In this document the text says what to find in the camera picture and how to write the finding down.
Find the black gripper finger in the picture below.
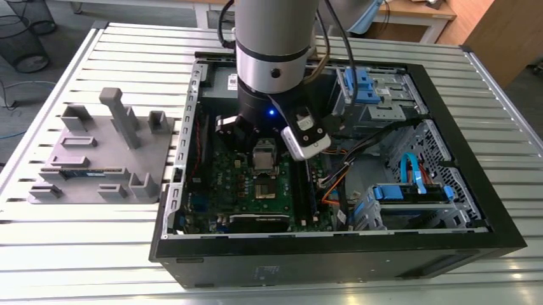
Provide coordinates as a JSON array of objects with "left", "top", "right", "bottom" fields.
[{"left": 214, "top": 114, "right": 256, "bottom": 156}]

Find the metal socket cover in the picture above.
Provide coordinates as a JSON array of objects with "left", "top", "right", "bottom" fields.
[{"left": 251, "top": 139, "right": 282, "bottom": 175}]

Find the silver CPU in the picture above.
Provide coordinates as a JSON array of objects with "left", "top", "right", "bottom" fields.
[{"left": 254, "top": 148, "right": 276, "bottom": 170}]

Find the CPU socket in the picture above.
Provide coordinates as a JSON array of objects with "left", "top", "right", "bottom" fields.
[{"left": 254, "top": 176, "right": 284, "bottom": 201}]

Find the grey power supply unit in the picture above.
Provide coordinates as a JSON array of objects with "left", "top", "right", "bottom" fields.
[{"left": 199, "top": 68, "right": 239, "bottom": 142}]

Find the green motherboard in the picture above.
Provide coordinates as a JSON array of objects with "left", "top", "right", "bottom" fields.
[{"left": 182, "top": 149, "right": 340, "bottom": 233}]

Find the black RAM slot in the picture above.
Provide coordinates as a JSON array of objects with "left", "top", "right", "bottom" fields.
[
  {"left": 292, "top": 158, "right": 310, "bottom": 226},
  {"left": 304, "top": 156, "right": 320, "bottom": 225}
]

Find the blue plastic drive latch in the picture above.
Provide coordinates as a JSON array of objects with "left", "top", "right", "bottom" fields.
[
  {"left": 354, "top": 88, "right": 382, "bottom": 105},
  {"left": 344, "top": 68, "right": 375, "bottom": 93}
]

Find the grey metal drive cage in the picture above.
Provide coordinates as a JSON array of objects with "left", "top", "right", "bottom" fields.
[{"left": 330, "top": 66, "right": 430, "bottom": 138}]

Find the black graphics card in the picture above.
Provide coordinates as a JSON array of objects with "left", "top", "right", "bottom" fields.
[{"left": 228, "top": 213, "right": 294, "bottom": 233}]

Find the grey parts rack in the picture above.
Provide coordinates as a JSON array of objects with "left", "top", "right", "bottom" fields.
[{"left": 27, "top": 87, "right": 176, "bottom": 206}]

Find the RAM stick with blue label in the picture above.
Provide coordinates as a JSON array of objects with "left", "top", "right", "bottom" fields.
[{"left": 53, "top": 170, "right": 110, "bottom": 180}]

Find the empty blue disk carrier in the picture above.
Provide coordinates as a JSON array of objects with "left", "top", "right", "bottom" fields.
[{"left": 347, "top": 190, "right": 386, "bottom": 231}]

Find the black PC case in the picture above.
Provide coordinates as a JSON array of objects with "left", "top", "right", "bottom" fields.
[{"left": 148, "top": 50, "right": 528, "bottom": 290}]

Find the hard disk in blue carrier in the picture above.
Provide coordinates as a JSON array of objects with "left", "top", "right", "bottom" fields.
[{"left": 372, "top": 184, "right": 454, "bottom": 204}]

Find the grey metal disk bay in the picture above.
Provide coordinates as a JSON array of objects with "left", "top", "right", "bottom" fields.
[{"left": 346, "top": 182, "right": 488, "bottom": 232}]

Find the wooden desk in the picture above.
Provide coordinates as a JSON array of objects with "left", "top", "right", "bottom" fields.
[{"left": 364, "top": 0, "right": 458, "bottom": 44}]

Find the large black mesh bin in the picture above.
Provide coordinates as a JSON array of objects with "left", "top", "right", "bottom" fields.
[{"left": 0, "top": 15, "right": 51, "bottom": 74}]

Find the small black mesh bin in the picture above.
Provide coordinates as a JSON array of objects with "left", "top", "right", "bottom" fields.
[{"left": 25, "top": 0, "right": 59, "bottom": 36}]

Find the wooden cabinet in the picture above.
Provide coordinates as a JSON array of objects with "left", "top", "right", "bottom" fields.
[{"left": 436, "top": 0, "right": 543, "bottom": 88}]

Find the thin red wire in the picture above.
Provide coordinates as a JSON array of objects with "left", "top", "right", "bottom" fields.
[{"left": 188, "top": 114, "right": 211, "bottom": 187}]

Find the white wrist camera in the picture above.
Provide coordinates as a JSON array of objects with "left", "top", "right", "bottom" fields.
[{"left": 271, "top": 106, "right": 332, "bottom": 161}]

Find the black cable brass plug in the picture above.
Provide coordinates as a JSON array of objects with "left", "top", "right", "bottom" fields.
[{"left": 308, "top": 9, "right": 332, "bottom": 84}]

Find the black camera cable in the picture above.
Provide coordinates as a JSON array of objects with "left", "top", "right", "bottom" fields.
[
  {"left": 324, "top": 0, "right": 358, "bottom": 132},
  {"left": 218, "top": 0, "right": 238, "bottom": 51}
]

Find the black wire bundle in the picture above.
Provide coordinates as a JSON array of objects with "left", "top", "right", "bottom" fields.
[{"left": 320, "top": 117, "right": 428, "bottom": 188}]

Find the orange wire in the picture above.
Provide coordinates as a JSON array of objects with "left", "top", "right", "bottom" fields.
[{"left": 320, "top": 177, "right": 348, "bottom": 207}]

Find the blue flat wire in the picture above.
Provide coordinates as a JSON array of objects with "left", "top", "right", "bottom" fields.
[{"left": 398, "top": 152, "right": 428, "bottom": 195}]

